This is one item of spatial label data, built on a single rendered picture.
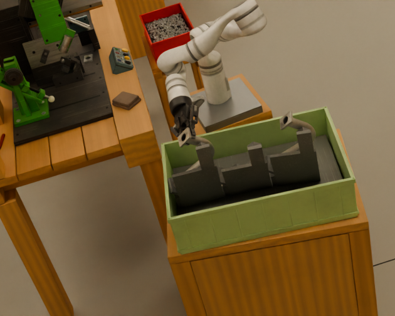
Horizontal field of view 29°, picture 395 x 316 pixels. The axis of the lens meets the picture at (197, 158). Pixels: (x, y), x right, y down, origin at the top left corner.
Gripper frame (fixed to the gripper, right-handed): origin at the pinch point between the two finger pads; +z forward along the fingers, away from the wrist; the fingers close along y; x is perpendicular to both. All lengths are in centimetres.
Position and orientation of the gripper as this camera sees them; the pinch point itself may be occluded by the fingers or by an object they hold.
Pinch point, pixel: (189, 136)
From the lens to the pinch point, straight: 244.2
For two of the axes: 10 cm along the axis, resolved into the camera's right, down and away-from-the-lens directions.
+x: 8.0, 2.1, 5.7
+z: 2.0, 8.0, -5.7
